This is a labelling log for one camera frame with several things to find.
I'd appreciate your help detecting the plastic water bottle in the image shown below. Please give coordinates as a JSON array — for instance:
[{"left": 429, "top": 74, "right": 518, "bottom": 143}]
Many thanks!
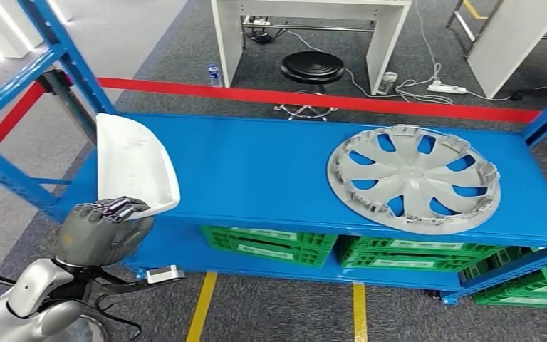
[{"left": 207, "top": 63, "right": 222, "bottom": 88}]

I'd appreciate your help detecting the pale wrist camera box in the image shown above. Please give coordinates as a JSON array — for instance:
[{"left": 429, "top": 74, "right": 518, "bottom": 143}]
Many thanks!
[{"left": 145, "top": 265, "right": 186, "bottom": 286}]

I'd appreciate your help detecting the white desk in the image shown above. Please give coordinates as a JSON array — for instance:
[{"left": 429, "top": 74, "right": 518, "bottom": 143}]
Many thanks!
[
  {"left": 467, "top": 0, "right": 547, "bottom": 100},
  {"left": 210, "top": 0, "right": 414, "bottom": 95}
]

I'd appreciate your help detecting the yellow floor tape square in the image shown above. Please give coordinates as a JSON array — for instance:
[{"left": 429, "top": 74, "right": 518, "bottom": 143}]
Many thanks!
[{"left": 186, "top": 272, "right": 369, "bottom": 342}]

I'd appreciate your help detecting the red barrier belt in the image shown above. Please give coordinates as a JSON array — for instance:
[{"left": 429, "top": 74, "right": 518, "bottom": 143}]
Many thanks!
[{"left": 0, "top": 81, "right": 48, "bottom": 175}]

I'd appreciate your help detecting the clear plastic jar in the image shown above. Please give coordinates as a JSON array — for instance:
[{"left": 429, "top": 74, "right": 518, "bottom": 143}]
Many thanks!
[{"left": 377, "top": 71, "right": 399, "bottom": 95}]

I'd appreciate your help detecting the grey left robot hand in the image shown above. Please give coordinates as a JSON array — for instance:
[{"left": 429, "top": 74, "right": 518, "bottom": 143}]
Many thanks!
[{"left": 55, "top": 195, "right": 155, "bottom": 268}]

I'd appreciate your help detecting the grey wheel cover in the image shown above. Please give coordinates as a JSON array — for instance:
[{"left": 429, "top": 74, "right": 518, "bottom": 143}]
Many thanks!
[{"left": 326, "top": 124, "right": 502, "bottom": 236}]

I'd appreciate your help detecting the chrome stanchion post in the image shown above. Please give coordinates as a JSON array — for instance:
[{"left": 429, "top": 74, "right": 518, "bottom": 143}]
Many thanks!
[{"left": 36, "top": 69, "right": 99, "bottom": 145}]

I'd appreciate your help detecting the white plastic car part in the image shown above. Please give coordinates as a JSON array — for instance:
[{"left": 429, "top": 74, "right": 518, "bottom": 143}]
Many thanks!
[{"left": 95, "top": 113, "right": 182, "bottom": 222}]

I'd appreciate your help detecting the white display counter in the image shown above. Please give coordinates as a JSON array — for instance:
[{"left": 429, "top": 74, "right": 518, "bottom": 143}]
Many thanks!
[{"left": 0, "top": 0, "right": 74, "bottom": 60}]

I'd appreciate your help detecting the grey metal frame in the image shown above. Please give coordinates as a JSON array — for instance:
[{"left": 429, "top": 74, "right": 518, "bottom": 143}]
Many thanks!
[{"left": 447, "top": 0, "right": 491, "bottom": 56}]

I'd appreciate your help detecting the black round stool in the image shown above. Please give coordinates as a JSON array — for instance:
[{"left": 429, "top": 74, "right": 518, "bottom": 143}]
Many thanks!
[{"left": 273, "top": 51, "right": 346, "bottom": 123}]

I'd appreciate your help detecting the blue metal shelf rack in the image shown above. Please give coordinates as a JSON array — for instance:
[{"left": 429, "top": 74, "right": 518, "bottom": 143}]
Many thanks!
[{"left": 0, "top": 0, "right": 547, "bottom": 307}]

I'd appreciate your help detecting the green plastic crate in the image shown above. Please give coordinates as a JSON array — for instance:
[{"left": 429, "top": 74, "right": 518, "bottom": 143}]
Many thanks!
[
  {"left": 459, "top": 192, "right": 547, "bottom": 309},
  {"left": 201, "top": 225, "right": 338, "bottom": 269},
  {"left": 338, "top": 236, "right": 506, "bottom": 274}
]

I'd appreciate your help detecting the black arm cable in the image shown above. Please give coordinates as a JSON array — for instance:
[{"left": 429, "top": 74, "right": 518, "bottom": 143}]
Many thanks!
[{"left": 93, "top": 291, "right": 143, "bottom": 342}]

